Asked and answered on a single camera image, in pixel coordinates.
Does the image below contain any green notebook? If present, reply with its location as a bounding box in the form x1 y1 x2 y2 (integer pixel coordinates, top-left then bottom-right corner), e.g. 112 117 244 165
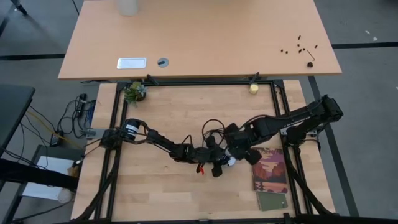
256 190 289 212

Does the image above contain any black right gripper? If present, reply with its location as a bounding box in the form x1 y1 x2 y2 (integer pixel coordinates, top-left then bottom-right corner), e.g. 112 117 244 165
225 123 265 166

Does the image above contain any colourful landscape book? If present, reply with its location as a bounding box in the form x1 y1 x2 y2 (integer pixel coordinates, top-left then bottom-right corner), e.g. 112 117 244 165
251 147 289 194

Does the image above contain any dark grey table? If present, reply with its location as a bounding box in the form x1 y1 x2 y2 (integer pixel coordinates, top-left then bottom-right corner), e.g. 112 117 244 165
0 83 36 150

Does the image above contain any black power strip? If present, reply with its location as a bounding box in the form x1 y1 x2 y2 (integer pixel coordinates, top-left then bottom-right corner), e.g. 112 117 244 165
77 93 88 116

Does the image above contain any black lamp power cord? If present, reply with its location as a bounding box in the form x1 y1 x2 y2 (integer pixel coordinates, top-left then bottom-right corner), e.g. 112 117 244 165
182 118 228 147

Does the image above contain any black metal beam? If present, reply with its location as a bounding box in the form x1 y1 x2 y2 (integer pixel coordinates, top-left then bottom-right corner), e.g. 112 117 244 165
0 157 79 190

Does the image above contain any translucent plastic cup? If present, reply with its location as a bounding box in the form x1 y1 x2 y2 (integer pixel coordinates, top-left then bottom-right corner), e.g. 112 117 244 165
57 188 73 203

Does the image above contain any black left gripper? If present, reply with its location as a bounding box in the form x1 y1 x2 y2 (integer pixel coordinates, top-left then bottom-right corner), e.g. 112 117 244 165
192 135 224 177

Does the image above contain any silver desk outlet plate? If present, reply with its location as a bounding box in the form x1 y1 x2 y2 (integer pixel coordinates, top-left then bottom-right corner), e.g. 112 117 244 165
116 57 147 70

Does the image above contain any black aluminium table frame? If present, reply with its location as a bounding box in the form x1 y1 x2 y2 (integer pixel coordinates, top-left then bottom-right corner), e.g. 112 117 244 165
70 79 338 224

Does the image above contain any black power adapter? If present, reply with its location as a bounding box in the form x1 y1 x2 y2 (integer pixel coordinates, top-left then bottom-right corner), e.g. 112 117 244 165
49 132 62 147

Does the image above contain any potted succulent plant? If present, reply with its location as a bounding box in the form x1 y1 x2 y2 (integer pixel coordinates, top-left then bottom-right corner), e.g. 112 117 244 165
123 80 148 106

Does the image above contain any light wooden desk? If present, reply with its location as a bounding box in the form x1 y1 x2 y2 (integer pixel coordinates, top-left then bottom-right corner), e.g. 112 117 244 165
58 0 343 81

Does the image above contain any white paper sheet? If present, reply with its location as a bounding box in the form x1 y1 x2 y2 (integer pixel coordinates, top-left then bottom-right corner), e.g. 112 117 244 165
23 155 75 200

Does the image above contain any black chair leg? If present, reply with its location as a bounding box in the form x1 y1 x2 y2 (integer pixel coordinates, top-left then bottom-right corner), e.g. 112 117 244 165
9 0 29 16

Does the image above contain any white cylindrical container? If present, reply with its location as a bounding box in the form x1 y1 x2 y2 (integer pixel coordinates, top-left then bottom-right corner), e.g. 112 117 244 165
115 0 139 17

